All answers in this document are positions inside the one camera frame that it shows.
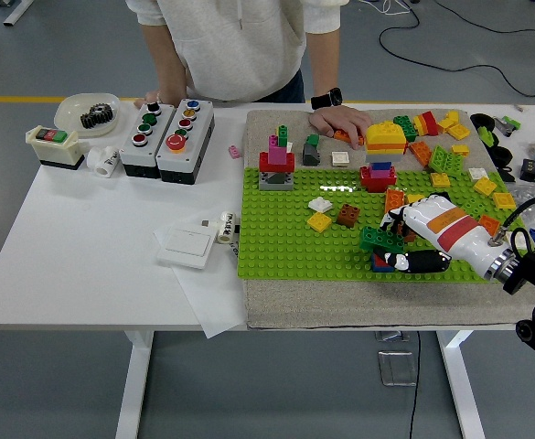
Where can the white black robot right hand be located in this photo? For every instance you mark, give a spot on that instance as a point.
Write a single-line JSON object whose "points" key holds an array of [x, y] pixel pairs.
{"points": [[450, 228]]}

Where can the person's left hand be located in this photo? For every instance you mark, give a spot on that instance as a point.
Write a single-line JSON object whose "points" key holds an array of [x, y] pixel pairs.
{"points": [[340, 120]]}

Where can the person's right hand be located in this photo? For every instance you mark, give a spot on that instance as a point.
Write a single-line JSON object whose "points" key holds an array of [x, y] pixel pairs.
{"points": [[147, 98]]}

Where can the dark green long brick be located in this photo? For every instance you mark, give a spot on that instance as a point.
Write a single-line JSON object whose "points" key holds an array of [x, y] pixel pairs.
{"points": [[377, 238]]}

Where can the person's left forearm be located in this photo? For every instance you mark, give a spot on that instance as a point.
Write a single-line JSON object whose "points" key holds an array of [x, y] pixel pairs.
{"points": [[324, 64]]}

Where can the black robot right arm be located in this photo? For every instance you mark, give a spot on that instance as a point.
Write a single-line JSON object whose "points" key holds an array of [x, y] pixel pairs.
{"points": [[532, 270]]}

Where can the person's right forearm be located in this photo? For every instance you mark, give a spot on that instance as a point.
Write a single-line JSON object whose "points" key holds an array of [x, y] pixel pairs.
{"points": [[168, 64]]}

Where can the orange long brick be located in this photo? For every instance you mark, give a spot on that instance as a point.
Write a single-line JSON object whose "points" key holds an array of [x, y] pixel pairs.
{"points": [[420, 152], [393, 199], [490, 223], [340, 135]]}

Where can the lime green long brick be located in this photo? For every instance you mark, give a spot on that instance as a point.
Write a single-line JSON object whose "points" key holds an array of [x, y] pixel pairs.
{"points": [[475, 208]]}

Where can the white flat square brick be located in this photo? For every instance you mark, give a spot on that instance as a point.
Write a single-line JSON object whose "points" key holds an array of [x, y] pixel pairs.
{"points": [[477, 173], [320, 204], [340, 158]]}

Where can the brown square brick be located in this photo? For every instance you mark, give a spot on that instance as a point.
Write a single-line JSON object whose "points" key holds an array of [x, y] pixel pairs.
{"points": [[348, 215], [409, 234]]}

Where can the grey slope brick green top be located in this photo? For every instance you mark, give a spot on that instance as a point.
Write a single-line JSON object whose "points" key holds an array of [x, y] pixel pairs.
{"points": [[311, 155]]}

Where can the small yellow brick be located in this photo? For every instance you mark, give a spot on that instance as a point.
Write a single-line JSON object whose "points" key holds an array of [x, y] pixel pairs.
{"points": [[460, 150], [414, 199]]}

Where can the burger-shaped multicolour brick tower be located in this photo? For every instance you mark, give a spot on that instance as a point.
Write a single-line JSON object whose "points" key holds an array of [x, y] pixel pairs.
{"points": [[386, 137]]}

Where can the yellow flat square brick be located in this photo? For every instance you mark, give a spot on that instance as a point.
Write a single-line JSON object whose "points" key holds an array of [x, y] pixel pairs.
{"points": [[319, 221], [441, 179], [458, 131], [483, 186], [504, 200]]}

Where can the dark green chunky brick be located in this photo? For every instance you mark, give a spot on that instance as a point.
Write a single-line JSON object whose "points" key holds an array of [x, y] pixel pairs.
{"points": [[406, 128]]}

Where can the red pink grey brick tower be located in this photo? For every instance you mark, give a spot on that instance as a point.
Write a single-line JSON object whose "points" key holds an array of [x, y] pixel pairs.
{"points": [[276, 161]]}

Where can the red and blue brick stack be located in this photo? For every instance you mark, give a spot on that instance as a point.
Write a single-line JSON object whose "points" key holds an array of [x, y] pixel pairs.
{"points": [[379, 264]]}

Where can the red yellow orange curved bricks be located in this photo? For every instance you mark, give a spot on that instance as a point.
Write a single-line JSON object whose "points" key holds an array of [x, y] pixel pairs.
{"points": [[427, 122]]}

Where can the small pink brick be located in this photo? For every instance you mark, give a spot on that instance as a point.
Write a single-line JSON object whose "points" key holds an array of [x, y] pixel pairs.
{"points": [[234, 152]]}

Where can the yellow brick pair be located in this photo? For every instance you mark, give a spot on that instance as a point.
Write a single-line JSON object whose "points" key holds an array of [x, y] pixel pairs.
{"points": [[450, 118]]}

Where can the green studded baseplate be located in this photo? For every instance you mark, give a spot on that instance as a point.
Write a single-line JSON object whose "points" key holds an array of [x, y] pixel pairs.
{"points": [[285, 247]]}

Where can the black wrist watch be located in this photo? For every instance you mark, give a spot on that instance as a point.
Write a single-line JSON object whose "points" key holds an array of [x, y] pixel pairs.
{"points": [[327, 98]]}

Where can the black metal gear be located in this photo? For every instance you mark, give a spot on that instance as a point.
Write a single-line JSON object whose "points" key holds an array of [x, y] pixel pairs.
{"points": [[97, 116]]}

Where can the grey four-button control box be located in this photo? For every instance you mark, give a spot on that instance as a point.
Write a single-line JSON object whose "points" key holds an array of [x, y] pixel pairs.
{"points": [[132, 157]]}

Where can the lime green flat plate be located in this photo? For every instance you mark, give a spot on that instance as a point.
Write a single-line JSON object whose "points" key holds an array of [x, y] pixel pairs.
{"points": [[453, 163], [438, 157]]}

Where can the grey emergency-stop control box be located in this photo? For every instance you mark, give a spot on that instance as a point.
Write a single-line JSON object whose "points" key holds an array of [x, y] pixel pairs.
{"points": [[189, 155]]}

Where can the small black clip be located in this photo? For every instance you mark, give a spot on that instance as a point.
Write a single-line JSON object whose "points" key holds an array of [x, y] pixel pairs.
{"points": [[506, 174]]}

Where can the white plastic bowl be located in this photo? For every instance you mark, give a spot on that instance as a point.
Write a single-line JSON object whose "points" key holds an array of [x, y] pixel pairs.
{"points": [[70, 114]]}

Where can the white pipe tee fitting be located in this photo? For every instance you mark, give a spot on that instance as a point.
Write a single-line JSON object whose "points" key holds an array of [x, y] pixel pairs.
{"points": [[98, 160]]}

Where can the clear plastic bag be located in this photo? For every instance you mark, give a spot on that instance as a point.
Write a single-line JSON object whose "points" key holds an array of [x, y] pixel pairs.
{"points": [[530, 194]]}

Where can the person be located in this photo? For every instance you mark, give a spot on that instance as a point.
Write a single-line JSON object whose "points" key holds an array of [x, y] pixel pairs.
{"points": [[230, 46]]}

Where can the lime green plastic piece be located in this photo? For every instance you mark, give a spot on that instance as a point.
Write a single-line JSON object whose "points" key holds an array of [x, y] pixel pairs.
{"points": [[485, 135]]}

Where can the black tape roll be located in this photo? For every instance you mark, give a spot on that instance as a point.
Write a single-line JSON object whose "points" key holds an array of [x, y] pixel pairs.
{"points": [[475, 121]]}

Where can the green and grey clip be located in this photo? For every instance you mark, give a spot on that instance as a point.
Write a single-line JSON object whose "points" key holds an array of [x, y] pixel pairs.
{"points": [[509, 122]]}

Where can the silver floor socket lid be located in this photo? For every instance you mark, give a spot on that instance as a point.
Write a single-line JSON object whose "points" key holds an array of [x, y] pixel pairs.
{"points": [[397, 368], [392, 336]]}

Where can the grey-brown mat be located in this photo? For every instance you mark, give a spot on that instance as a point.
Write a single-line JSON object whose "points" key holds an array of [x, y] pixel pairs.
{"points": [[340, 302]]}

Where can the white labelled tube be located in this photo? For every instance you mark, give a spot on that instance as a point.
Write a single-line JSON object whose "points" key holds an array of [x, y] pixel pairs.
{"points": [[226, 228]]}

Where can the white distant table foot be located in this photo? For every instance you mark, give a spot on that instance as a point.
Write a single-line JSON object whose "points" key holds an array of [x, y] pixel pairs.
{"points": [[18, 9]]}

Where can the white table leg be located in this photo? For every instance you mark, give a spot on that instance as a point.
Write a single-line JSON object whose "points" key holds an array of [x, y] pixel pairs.
{"points": [[132, 388], [459, 388]]}

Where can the white paper sheet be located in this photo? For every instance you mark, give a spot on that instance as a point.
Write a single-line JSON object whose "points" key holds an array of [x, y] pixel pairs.
{"points": [[212, 302]]}

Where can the cream red-green switch box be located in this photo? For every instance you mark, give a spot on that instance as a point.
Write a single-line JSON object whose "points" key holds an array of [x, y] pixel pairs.
{"points": [[56, 153]]}

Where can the white wall switch plate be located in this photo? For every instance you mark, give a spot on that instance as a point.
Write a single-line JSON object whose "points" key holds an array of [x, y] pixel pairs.
{"points": [[187, 249]]}

